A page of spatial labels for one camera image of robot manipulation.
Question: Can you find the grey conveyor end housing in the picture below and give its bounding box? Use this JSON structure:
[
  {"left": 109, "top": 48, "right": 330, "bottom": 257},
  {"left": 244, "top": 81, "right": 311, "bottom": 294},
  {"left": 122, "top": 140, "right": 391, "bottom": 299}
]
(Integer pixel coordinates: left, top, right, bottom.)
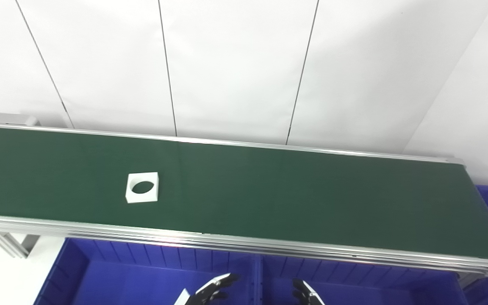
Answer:
[{"left": 0, "top": 113, "right": 41, "bottom": 127}]

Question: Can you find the white square part round hole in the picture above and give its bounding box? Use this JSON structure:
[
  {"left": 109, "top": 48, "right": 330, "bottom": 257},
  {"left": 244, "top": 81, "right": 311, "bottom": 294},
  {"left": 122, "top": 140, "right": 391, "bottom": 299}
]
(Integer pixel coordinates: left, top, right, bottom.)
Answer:
[{"left": 125, "top": 172, "right": 159, "bottom": 204}]

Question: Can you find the green conveyor belt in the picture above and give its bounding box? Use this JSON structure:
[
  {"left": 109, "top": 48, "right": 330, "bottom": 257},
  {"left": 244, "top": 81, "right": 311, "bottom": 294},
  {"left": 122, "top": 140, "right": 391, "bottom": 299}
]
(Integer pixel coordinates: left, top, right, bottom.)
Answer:
[
  {"left": 0, "top": 127, "right": 488, "bottom": 261},
  {"left": 0, "top": 123, "right": 488, "bottom": 280}
]

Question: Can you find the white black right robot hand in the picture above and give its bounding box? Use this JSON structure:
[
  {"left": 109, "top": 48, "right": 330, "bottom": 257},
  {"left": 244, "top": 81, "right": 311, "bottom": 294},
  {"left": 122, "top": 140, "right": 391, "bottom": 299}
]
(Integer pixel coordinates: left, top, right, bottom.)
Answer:
[{"left": 292, "top": 278, "right": 326, "bottom": 305}]

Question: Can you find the aluminium conveyor support leg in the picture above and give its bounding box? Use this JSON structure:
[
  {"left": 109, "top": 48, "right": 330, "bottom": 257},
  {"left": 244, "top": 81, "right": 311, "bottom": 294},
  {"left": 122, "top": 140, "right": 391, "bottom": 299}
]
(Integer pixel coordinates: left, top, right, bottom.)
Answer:
[{"left": 0, "top": 231, "right": 40, "bottom": 259}]

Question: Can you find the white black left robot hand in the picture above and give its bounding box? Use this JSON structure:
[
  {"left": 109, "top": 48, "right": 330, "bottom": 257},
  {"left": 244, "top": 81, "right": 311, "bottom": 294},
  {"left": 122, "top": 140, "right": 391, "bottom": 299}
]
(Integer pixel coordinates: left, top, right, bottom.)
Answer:
[{"left": 173, "top": 273, "right": 240, "bottom": 305}]

